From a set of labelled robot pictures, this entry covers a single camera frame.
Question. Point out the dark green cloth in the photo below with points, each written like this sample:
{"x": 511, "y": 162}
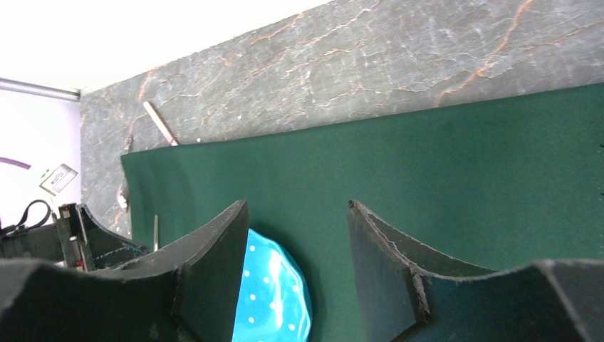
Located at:
{"x": 497, "y": 183}

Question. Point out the blue polka dot plate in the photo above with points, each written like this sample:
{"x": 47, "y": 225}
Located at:
{"x": 274, "y": 303}

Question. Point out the silver fork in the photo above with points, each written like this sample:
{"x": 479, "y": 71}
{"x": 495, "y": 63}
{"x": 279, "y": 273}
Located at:
{"x": 155, "y": 233}

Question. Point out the black handled knife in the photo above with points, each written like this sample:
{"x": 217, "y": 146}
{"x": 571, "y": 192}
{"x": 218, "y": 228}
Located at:
{"x": 160, "y": 124}

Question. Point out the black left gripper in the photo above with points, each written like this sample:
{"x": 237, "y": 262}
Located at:
{"x": 89, "y": 246}

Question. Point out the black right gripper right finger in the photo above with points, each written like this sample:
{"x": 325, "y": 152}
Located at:
{"x": 409, "y": 291}

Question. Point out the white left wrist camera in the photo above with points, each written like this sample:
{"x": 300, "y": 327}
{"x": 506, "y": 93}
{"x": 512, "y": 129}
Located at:
{"x": 56, "y": 180}

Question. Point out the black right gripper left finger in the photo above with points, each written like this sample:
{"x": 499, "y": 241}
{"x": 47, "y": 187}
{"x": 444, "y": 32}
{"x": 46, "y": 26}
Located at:
{"x": 185, "y": 291}

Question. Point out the silver spoon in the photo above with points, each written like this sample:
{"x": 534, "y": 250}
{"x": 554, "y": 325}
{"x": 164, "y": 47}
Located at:
{"x": 122, "y": 195}

